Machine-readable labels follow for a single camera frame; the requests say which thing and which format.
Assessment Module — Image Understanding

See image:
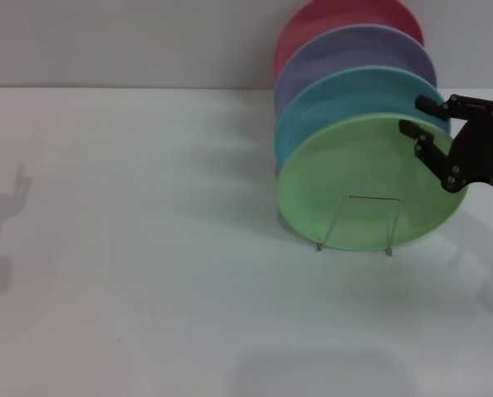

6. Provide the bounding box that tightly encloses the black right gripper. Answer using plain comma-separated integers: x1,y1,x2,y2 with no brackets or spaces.
398,93,493,194

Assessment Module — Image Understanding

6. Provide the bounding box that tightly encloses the green plastic plate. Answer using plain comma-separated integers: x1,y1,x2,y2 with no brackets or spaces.
277,111,470,252

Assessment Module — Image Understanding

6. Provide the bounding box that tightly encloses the blue plastic plate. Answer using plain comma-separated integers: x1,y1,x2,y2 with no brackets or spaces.
274,65,452,175

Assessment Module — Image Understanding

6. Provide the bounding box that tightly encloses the purple plastic plate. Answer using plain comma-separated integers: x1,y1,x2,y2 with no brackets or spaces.
273,23,439,122

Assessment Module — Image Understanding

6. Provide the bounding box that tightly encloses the red plastic plate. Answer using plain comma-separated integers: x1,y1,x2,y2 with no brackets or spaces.
273,0,425,84

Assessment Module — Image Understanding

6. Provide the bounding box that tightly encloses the chrome wire plate rack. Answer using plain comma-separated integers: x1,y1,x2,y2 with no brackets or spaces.
315,194,401,257

